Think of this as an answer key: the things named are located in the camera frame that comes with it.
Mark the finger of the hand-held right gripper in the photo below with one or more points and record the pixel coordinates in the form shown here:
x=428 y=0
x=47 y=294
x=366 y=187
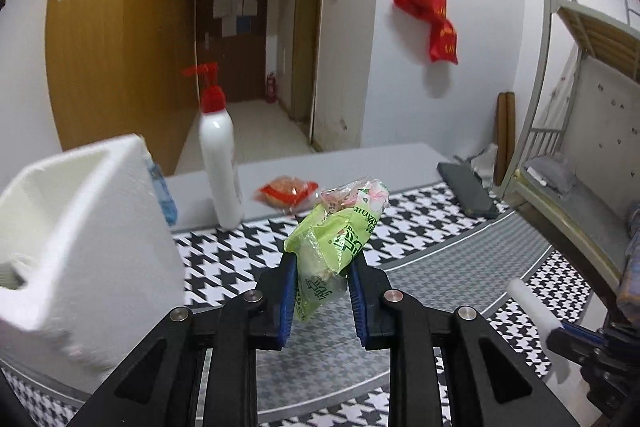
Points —
x=575 y=336

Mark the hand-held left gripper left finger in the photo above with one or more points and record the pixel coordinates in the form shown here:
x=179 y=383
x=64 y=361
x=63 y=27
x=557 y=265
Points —
x=286 y=302

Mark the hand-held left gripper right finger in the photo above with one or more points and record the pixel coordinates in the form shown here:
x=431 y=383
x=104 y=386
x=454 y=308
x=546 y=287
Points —
x=357 y=307

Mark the green tissue packet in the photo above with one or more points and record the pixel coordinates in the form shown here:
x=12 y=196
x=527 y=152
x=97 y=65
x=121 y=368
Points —
x=330 y=237

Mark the white foam box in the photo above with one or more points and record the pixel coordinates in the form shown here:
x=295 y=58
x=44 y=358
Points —
x=100 y=257

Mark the houndstooth tablecloth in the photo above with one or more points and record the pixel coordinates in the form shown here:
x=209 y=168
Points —
x=240 y=252

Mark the red snack packet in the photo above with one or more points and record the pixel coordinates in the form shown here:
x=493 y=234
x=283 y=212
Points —
x=285 y=189

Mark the white pump bottle red cap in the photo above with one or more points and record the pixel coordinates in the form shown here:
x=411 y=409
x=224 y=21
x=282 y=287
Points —
x=220 y=167

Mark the blue water bottle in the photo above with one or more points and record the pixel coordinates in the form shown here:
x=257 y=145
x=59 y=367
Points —
x=165 y=202

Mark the black smartphone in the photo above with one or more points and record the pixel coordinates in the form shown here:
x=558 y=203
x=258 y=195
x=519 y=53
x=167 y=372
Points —
x=467 y=189

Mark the grey pillow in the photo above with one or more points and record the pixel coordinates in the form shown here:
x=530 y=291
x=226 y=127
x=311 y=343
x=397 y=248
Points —
x=550 y=172

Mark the leaning wooden boards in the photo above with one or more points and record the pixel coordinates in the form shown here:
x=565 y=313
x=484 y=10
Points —
x=504 y=137

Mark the red fire extinguisher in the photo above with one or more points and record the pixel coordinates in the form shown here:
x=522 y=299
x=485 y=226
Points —
x=270 y=89

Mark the dark brown entrance door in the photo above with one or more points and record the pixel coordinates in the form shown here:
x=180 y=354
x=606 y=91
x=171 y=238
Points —
x=235 y=67

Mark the blue and white paper notices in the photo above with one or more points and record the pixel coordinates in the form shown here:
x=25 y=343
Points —
x=236 y=27

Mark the metal bunk bed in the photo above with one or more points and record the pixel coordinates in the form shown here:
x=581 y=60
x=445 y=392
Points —
x=600 y=32

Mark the wooden wardrobe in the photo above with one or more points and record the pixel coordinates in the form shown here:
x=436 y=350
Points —
x=115 y=32

